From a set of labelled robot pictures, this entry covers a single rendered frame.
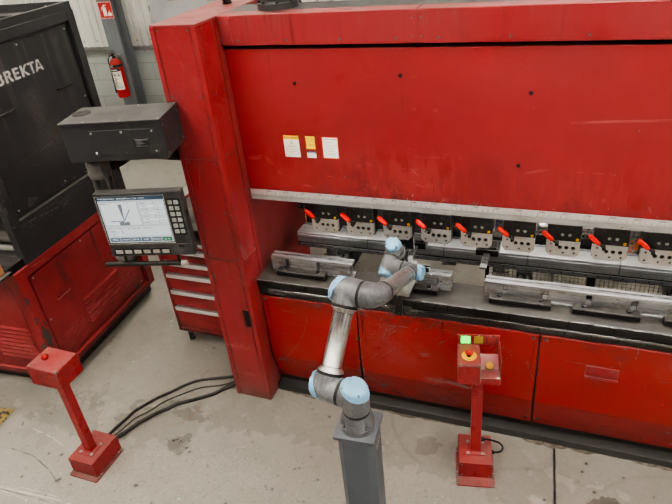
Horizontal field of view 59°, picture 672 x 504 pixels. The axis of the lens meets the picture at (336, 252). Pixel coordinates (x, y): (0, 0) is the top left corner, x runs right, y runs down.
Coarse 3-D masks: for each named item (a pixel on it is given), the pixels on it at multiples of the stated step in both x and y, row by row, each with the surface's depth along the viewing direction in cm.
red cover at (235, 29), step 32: (544, 0) 234; (576, 0) 228; (608, 0) 223; (640, 0) 217; (224, 32) 280; (256, 32) 275; (288, 32) 270; (320, 32) 264; (352, 32) 259; (384, 32) 255; (416, 32) 250; (448, 32) 246; (480, 32) 241; (512, 32) 237; (544, 32) 233; (576, 32) 229; (608, 32) 226; (640, 32) 222
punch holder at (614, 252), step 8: (600, 232) 269; (608, 232) 268; (616, 232) 267; (624, 232) 265; (600, 240) 271; (608, 240) 270; (616, 240) 269; (624, 240) 267; (592, 248) 274; (600, 248) 273; (608, 248) 271; (616, 248) 270; (624, 248) 269; (592, 256) 276; (600, 256) 275; (608, 256) 273; (616, 256) 272; (624, 256) 271
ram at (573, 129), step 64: (256, 64) 285; (320, 64) 274; (384, 64) 264; (448, 64) 254; (512, 64) 245; (576, 64) 237; (640, 64) 229; (256, 128) 304; (320, 128) 291; (384, 128) 280; (448, 128) 269; (512, 128) 259; (576, 128) 249; (640, 128) 241; (320, 192) 311; (384, 192) 297; (448, 192) 285; (512, 192) 274; (576, 192) 264; (640, 192) 254
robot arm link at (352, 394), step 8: (352, 376) 249; (344, 384) 245; (352, 384) 245; (360, 384) 246; (336, 392) 246; (344, 392) 242; (352, 392) 242; (360, 392) 242; (368, 392) 245; (336, 400) 246; (344, 400) 244; (352, 400) 241; (360, 400) 242; (368, 400) 246; (344, 408) 247; (352, 408) 244; (360, 408) 244; (368, 408) 248; (352, 416) 246; (360, 416) 246
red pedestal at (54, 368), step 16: (48, 352) 315; (64, 352) 314; (32, 368) 306; (48, 368) 304; (64, 368) 306; (80, 368) 317; (48, 384) 308; (64, 384) 307; (64, 400) 322; (80, 416) 331; (80, 432) 335; (96, 432) 355; (80, 448) 346; (96, 448) 344; (112, 448) 350; (80, 464) 340; (96, 464) 338; (96, 480) 339
